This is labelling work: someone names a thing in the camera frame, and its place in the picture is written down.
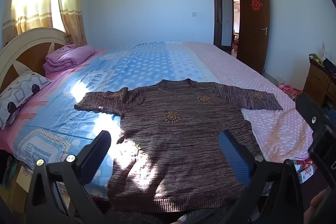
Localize person's right hand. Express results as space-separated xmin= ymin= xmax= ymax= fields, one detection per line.
xmin=309 ymin=190 xmax=332 ymax=224

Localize cream wooden headboard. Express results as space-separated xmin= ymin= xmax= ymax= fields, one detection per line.
xmin=0 ymin=27 xmax=69 ymax=94

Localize folded pink blanket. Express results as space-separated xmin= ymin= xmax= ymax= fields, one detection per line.
xmin=43 ymin=44 xmax=95 ymax=73

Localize window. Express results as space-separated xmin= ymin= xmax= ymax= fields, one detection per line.
xmin=51 ymin=0 xmax=66 ymax=32

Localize red cloth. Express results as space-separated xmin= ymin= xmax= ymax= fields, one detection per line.
xmin=276 ymin=83 xmax=303 ymax=99

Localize grey patterned pillow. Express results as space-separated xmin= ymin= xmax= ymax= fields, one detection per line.
xmin=0 ymin=69 xmax=52 ymax=130

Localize black bag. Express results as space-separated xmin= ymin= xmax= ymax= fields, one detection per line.
xmin=322 ymin=57 xmax=336 ymax=75

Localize patterned blue pink bed sheet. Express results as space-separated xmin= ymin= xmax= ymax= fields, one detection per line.
xmin=0 ymin=41 xmax=319 ymax=205

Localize green item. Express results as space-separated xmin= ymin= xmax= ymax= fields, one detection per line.
xmin=309 ymin=53 xmax=325 ymax=65

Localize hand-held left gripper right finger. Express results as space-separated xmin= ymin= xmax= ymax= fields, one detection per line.
xmin=218 ymin=130 xmax=305 ymax=224

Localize person's grey clothing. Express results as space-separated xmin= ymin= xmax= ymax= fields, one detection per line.
xmin=110 ymin=207 xmax=233 ymax=224

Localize brown door frame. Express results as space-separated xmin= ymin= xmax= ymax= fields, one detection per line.
xmin=212 ymin=0 xmax=248 ymax=56

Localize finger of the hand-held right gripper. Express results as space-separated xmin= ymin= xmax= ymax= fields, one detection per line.
xmin=295 ymin=93 xmax=324 ymax=140

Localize brown knitted sweater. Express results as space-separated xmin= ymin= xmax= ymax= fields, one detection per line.
xmin=74 ymin=78 xmax=283 ymax=212

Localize brown wooden cabinet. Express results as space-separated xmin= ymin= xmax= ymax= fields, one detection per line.
xmin=302 ymin=57 xmax=336 ymax=109

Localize cardboard box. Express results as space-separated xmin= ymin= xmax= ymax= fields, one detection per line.
xmin=12 ymin=161 xmax=36 ymax=215

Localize brown wooden door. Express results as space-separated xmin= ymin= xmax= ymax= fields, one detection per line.
xmin=237 ymin=0 xmax=271 ymax=75

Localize red printed bedding edge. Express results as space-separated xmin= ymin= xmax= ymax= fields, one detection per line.
xmin=293 ymin=158 xmax=318 ymax=184

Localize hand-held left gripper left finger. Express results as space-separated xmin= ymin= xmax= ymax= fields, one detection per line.
xmin=26 ymin=130 xmax=112 ymax=224

